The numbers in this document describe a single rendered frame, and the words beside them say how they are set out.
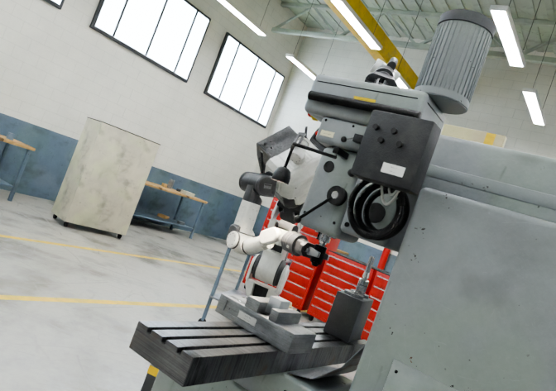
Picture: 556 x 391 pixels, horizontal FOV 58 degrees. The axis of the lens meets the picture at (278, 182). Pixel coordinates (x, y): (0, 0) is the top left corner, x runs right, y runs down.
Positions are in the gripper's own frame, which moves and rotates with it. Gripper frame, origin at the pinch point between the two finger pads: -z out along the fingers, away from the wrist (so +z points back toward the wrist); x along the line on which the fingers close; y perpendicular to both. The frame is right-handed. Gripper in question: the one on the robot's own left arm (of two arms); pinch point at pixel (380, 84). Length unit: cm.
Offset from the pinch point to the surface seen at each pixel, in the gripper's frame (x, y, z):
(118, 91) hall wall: 483, -322, 634
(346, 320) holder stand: -20, -94, -24
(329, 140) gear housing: 10.2, -20.4, -21.4
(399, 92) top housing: -7.6, 4.3, -18.8
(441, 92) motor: -20.9, 8.6, -19.4
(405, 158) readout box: -15, -3, -59
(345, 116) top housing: 7.7, -10.4, -18.2
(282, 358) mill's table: -1, -79, -73
